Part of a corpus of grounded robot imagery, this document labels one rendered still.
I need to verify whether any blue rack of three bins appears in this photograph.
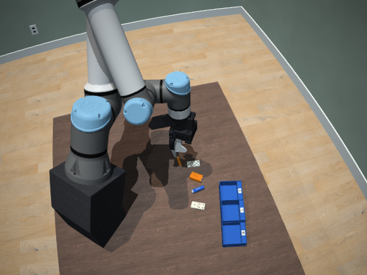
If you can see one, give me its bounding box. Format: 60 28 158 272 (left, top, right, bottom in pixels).
219 180 247 247

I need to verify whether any white domino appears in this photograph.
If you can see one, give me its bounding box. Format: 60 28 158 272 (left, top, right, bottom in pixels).
187 160 200 168
191 201 205 210

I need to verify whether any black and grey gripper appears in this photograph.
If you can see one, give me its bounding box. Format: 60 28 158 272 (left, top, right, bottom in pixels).
169 111 197 157

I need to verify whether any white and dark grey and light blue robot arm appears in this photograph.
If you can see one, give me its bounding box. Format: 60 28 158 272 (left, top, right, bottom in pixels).
64 0 191 185

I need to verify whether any orange nine-volt battery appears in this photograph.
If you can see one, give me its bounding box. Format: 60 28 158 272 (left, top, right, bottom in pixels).
189 172 203 183

